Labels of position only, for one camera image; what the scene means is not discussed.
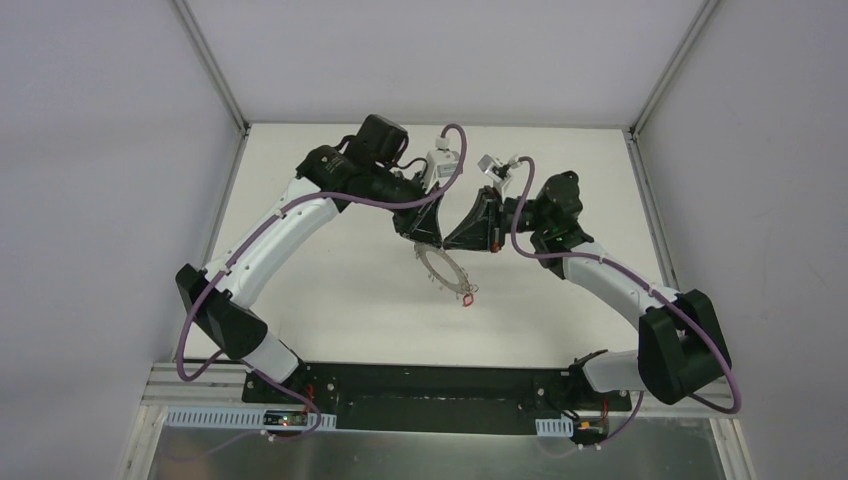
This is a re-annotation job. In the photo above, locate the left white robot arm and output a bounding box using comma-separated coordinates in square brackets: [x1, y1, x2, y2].
[176, 114, 452, 405]

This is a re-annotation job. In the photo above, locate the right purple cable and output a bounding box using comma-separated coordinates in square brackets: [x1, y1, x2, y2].
[508, 156, 743, 458]

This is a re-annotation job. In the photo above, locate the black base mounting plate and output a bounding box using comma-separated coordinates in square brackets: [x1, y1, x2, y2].
[284, 362, 632, 435]

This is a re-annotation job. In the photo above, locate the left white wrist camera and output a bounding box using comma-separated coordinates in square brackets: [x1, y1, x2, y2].
[422, 149, 462, 196]

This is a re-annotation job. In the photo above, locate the white cable duct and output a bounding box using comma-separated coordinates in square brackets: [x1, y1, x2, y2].
[164, 407, 337, 432]
[535, 416, 574, 438]

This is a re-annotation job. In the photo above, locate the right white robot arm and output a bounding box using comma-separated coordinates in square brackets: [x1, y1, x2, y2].
[442, 171, 732, 410]

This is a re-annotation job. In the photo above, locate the aluminium frame rail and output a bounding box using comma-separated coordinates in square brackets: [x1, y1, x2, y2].
[141, 363, 247, 406]

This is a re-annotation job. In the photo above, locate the left white cable duct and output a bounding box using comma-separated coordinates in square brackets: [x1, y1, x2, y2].
[164, 407, 337, 432]

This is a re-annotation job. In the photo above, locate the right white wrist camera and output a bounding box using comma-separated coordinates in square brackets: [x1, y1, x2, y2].
[477, 154, 518, 196]

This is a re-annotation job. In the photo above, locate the metal key ring disc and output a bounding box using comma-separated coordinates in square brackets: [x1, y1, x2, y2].
[413, 243, 478, 298]

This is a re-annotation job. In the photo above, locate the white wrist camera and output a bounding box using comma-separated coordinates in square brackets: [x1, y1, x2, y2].
[422, 149, 462, 196]
[477, 154, 518, 196]

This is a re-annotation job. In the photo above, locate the right white cable duct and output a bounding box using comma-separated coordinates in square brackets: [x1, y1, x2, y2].
[535, 416, 574, 438]

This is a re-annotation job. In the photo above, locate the purple cable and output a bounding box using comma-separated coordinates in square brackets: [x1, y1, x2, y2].
[176, 123, 469, 443]
[508, 156, 743, 458]

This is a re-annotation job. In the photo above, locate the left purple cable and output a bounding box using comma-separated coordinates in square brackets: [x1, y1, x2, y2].
[176, 123, 469, 443]

